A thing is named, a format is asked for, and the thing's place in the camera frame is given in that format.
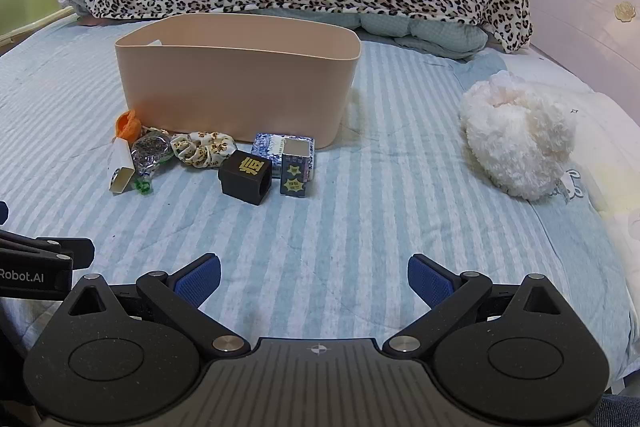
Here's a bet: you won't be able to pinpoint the white fluffy plush toy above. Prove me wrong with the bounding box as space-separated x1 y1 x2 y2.
459 70 578 202

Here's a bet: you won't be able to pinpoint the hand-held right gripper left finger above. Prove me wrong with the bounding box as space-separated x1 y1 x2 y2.
65 253 251 362

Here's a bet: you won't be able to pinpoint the floral fabric scrunchie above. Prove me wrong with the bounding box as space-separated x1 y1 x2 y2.
170 131 236 169

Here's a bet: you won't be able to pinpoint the silver foil packet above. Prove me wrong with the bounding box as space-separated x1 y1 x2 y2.
131 129 173 180

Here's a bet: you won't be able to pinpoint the teal quilted comforter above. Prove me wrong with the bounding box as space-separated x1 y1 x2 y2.
220 4 488 60

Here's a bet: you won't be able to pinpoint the beige plastic storage bin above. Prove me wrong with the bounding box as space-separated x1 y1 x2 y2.
115 13 362 150

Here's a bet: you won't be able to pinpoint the pink padded headboard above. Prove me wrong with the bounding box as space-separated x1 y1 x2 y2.
515 0 640 118

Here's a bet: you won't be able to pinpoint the black box with gold character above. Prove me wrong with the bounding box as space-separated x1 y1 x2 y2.
218 150 273 206

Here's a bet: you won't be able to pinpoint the white printed pillow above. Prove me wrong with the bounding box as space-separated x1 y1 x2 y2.
500 52 640 268

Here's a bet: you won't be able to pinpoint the person's blue denim pants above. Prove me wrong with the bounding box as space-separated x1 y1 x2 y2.
597 394 640 427

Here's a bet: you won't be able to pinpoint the orange plastic toy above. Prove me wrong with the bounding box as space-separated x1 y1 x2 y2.
115 109 142 142

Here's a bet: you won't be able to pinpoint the small white paper box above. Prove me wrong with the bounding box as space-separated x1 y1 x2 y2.
109 136 137 195

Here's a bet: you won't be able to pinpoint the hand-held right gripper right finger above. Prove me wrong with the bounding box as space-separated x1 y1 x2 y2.
382 253 568 360

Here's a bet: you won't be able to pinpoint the blue white patterned box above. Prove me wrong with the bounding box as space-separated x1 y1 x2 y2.
251 133 317 182

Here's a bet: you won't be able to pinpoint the dark blue star box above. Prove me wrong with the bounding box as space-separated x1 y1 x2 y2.
280 152 312 198

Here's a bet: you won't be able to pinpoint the blue striped bed sheet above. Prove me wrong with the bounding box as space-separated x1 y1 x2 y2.
0 14 640 403

